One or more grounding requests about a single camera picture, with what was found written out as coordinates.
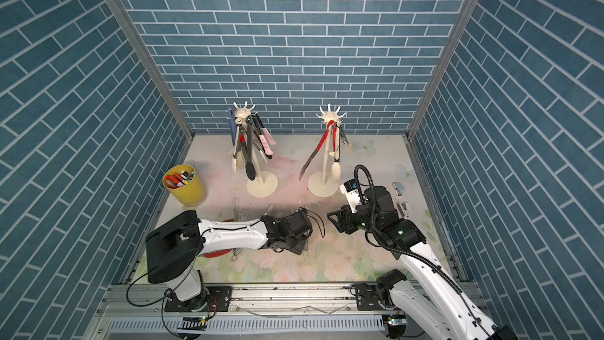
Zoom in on cream utensil rack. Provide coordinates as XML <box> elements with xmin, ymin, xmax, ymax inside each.
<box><xmin>308</xmin><ymin>104</ymin><xmax>346</xmax><ymax>198</ymax></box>
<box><xmin>228</xmin><ymin>102</ymin><xmax>278</xmax><ymax>198</ymax></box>

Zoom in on steel tongs cream ends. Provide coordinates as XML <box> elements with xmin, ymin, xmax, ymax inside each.
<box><xmin>331</xmin><ymin>123</ymin><xmax>350</xmax><ymax>182</ymax></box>

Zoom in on black steel tongs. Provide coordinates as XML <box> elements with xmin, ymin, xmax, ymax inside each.
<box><xmin>242</xmin><ymin>113</ymin><xmax>264</xmax><ymax>181</ymax></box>

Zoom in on steel tongs cream tips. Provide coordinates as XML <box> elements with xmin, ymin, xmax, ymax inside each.
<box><xmin>231</xmin><ymin>118</ymin><xmax>245</xmax><ymax>174</ymax></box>

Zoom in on blue cream tongs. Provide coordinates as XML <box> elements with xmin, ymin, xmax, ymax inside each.
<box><xmin>227</xmin><ymin>108</ymin><xmax>238</xmax><ymax>146</ymax></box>

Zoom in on steel tongs white tips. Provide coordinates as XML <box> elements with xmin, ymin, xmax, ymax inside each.
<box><xmin>231</xmin><ymin>198</ymin><xmax>275</xmax><ymax>262</ymax></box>

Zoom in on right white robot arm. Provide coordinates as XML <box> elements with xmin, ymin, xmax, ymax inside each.
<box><xmin>327</xmin><ymin>165</ymin><xmax>517</xmax><ymax>339</ymax></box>

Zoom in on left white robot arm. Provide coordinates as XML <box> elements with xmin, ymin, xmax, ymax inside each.
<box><xmin>146</xmin><ymin>208</ymin><xmax>313</xmax><ymax>312</ymax></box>

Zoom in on red tipped steel tongs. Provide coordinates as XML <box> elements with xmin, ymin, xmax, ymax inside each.
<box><xmin>201</xmin><ymin>249</ymin><xmax>232</xmax><ymax>258</ymax></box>

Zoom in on small grey clip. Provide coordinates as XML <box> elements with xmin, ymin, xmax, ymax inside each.
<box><xmin>397</xmin><ymin>201</ymin><xmax>411</xmax><ymax>218</ymax></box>

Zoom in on small white clip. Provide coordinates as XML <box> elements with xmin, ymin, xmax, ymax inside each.
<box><xmin>392</xmin><ymin>181</ymin><xmax>406</xmax><ymax>197</ymax></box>

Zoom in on yellow cup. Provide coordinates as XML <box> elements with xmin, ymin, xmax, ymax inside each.
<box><xmin>162</xmin><ymin>165</ymin><xmax>207</xmax><ymax>207</ymax></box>

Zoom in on markers in cup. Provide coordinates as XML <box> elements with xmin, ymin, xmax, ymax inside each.
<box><xmin>164</xmin><ymin>171</ymin><xmax>194</xmax><ymax>189</ymax></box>

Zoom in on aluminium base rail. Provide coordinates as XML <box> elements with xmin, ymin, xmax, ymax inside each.
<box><xmin>93</xmin><ymin>282</ymin><xmax>487</xmax><ymax>334</ymax></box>

